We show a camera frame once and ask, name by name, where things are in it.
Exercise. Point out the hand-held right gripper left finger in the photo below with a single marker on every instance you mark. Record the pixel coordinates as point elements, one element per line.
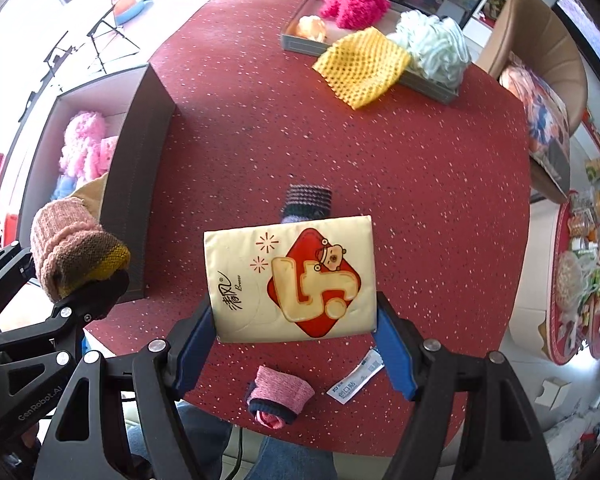
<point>190,355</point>

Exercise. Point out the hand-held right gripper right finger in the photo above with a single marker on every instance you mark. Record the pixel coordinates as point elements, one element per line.
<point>395,355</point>

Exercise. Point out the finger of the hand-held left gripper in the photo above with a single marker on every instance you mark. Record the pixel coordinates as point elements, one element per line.
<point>7,270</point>
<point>100,295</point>

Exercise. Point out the pink brown yellow knit hat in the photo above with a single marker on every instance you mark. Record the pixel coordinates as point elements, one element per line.
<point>65,240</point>

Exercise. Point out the light blue fluffy yarn piece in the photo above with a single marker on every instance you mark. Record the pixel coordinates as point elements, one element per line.
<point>64,187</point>

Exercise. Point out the beige soft cloth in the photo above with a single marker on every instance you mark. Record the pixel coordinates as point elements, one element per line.
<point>92,189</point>

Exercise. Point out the cream red tissue pack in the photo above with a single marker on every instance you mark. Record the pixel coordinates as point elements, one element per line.
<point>290,280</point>

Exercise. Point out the pink red soft cloth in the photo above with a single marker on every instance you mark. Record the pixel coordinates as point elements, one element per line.
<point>106,157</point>

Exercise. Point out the large white box dark outside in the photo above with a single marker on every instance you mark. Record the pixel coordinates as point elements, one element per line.
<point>140,160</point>

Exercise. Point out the pink fluffy yarn piece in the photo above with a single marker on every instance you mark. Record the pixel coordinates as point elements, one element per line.
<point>82,140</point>

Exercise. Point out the pink striped rolled sock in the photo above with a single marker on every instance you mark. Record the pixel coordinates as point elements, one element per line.
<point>280,390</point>

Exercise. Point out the person's blue jeans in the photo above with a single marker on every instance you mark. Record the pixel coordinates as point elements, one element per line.
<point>290,460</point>

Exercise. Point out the small white open carton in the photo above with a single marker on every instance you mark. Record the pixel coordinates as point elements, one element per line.
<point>552,392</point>

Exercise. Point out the round red side table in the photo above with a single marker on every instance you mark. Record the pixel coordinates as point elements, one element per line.
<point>555,330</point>

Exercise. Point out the dark purple striped knit piece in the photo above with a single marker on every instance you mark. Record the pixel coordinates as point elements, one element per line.
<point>305,200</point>

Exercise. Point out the pile of snack packets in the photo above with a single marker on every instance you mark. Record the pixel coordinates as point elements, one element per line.
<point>570,275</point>

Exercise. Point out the blue plastic basin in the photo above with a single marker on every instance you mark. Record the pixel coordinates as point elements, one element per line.
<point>132,12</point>

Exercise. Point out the printed cushion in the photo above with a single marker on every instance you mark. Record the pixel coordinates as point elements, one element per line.
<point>540,110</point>

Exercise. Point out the yellow knit net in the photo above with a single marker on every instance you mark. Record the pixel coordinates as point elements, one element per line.
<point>360,67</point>

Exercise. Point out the mint bath pouf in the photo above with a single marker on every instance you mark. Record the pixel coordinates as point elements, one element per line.
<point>432,47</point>

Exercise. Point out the grey tray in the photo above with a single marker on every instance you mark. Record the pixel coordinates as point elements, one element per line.
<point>300,45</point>

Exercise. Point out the peach fabric rose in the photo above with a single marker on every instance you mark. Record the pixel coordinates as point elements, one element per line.
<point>311,29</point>

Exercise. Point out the magenta fluffy yarn piece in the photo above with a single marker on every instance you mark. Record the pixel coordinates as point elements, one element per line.
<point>352,7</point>

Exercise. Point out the brown shell chair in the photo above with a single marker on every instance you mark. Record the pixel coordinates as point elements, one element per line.
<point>525,25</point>

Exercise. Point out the black frame folding chair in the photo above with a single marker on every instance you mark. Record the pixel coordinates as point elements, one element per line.
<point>101,25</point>

